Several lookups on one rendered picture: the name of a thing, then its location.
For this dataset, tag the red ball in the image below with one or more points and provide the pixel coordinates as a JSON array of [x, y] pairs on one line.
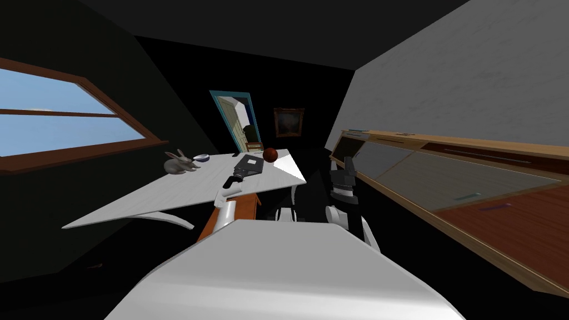
[[270, 154]]

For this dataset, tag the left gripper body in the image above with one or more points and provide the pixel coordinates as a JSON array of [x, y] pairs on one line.
[[249, 166]]

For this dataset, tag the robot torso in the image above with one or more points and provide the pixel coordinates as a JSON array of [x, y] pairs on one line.
[[284, 271]]

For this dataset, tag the white bowl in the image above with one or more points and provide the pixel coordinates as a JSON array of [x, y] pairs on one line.
[[202, 157]]

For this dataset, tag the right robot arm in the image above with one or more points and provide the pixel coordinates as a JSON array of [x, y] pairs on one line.
[[349, 213]]

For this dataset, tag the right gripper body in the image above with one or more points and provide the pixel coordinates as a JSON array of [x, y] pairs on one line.
[[343, 179]]

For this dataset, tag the brown framed window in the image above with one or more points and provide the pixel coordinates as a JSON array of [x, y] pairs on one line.
[[53, 120]]

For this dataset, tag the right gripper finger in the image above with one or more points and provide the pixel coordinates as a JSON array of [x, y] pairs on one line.
[[350, 164]]

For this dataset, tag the long wooden cabinet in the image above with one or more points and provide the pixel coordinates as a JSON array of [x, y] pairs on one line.
[[480, 186]]

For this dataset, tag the small brown chair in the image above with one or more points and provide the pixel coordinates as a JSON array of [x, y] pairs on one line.
[[254, 146]]

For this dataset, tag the white table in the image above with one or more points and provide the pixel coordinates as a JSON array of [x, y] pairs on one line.
[[186, 189]]

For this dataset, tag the teal framed door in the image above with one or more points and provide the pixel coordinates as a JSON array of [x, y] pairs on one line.
[[235, 122]]

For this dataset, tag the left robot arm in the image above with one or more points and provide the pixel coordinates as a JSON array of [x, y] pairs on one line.
[[226, 212]]

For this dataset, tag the dark framed picture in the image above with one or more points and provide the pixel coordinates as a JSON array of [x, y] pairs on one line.
[[289, 122]]

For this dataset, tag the orange wooden chair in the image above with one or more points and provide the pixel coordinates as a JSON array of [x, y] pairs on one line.
[[242, 208]]

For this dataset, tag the grey rabbit figure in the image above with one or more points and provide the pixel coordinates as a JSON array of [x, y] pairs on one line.
[[180, 163]]

